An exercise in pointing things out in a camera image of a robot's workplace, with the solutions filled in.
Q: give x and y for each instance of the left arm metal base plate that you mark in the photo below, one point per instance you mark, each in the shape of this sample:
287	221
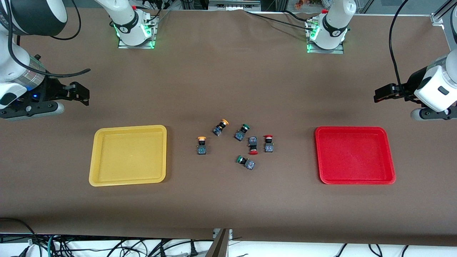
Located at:
325	51

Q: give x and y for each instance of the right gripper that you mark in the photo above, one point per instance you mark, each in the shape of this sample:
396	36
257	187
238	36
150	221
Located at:
51	91

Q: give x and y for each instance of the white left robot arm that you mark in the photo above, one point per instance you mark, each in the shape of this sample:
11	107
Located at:
335	25

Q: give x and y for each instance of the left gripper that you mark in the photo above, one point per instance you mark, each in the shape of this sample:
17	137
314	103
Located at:
409	87

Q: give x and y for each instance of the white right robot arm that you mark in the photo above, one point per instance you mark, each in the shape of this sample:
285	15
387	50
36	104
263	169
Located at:
125	25

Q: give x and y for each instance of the yellow plastic tray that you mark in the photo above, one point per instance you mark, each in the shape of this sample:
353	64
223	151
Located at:
128	157

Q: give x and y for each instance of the yellow push button switch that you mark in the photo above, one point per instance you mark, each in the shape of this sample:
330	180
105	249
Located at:
218	129
201	149

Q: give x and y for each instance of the black power plug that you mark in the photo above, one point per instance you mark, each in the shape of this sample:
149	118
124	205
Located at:
193	251

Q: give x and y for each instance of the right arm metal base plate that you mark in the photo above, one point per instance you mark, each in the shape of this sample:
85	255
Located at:
135	46

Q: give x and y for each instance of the red push button switch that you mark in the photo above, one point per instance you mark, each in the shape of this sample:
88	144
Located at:
268	146
253	142

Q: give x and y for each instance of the silver metal rack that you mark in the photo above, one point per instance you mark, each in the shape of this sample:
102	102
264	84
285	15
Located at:
232	5

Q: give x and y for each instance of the aluminium frame extrusion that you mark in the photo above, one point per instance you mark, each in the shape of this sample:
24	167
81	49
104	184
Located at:
437	18

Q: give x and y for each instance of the green push button switch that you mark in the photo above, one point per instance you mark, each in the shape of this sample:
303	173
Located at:
249	164
240	135

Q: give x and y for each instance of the orange background object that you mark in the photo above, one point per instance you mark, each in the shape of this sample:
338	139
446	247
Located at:
300	3

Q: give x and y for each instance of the red plastic tray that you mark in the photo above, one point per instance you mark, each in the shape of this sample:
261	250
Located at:
353	157

